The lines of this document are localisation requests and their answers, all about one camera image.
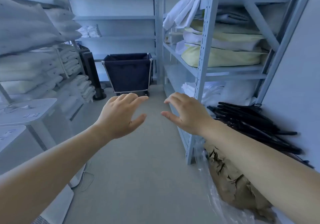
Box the person's left hand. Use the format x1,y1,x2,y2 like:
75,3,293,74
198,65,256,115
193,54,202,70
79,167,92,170
96,93,149,141

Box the person's right hand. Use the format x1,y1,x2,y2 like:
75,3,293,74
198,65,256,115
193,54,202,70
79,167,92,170
160,92,218,137

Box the navy fabric laundry cart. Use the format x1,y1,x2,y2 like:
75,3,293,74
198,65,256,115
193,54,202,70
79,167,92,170
101,53,153,97

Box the person's right forearm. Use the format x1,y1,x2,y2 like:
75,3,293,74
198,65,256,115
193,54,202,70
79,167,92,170
200,119,320,224

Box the person's left forearm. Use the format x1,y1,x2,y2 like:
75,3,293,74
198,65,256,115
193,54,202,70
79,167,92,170
0,124,115,224

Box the grey black tower fan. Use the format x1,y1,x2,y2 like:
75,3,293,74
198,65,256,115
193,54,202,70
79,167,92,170
82,51,107,101

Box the pile of black hangers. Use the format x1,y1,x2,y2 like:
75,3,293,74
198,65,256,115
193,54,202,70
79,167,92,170
207,102,316,169

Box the pale yellow pillow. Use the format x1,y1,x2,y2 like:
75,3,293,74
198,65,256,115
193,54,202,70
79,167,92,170
190,20,263,36
181,44,269,68

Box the grey metal shelving rack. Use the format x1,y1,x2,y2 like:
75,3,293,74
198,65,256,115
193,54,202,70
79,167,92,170
162,0,309,166
46,0,160,85

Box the black plastic bag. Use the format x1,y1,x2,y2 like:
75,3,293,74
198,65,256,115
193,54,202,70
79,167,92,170
78,44,92,56

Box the crumpled brown paper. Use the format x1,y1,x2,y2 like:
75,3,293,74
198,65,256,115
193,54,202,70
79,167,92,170
204,142,278,218

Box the white air purifier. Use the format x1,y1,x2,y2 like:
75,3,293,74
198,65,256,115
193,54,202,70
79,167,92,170
0,125,74,224
0,98,75,154

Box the folded white towels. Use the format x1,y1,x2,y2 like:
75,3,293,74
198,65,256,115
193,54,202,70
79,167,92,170
77,24,102,39

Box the clear plastic bag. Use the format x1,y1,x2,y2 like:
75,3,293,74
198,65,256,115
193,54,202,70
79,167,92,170
192,135,298,224

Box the white folded bedsheet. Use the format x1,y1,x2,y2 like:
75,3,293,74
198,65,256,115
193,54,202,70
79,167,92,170
163,0,209,31

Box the grey folded bedsheet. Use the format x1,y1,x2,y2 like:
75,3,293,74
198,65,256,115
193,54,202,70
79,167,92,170
216,7,253,24

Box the white power cable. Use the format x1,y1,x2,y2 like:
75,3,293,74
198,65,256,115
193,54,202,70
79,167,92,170
0,103,33,114
71,163,95,192

